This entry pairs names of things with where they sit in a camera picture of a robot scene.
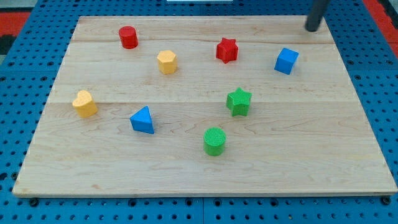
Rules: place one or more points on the green star block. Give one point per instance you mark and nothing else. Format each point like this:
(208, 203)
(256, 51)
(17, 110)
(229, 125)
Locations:
(238, 102)

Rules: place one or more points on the blue cube block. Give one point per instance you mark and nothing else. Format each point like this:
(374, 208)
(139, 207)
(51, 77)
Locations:
(286, 60)

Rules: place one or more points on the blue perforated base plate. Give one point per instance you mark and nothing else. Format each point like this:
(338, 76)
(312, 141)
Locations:
(31, 65)

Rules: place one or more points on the yellow hexagon block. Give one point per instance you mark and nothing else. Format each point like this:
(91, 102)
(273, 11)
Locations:
(167, 62)

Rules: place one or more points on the red cylinder block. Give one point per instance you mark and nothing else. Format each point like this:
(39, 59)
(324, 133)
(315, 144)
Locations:
(128, 37)

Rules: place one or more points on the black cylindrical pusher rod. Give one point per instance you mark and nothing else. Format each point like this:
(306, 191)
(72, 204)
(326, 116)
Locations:
(316, 14)

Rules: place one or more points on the red star block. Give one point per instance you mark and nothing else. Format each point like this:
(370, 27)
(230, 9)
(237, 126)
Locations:
(227, 50)

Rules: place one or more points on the green cylinder block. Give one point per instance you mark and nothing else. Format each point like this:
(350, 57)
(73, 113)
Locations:
(214, 141)

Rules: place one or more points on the wooden board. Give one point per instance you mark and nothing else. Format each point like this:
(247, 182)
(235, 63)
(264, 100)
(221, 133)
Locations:
(306, 134)

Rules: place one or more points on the yellow heart block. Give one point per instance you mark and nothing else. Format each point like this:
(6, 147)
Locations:
(84, 104)

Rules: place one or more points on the blue triangle block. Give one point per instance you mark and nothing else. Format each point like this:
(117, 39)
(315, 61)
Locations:
(141, 121)

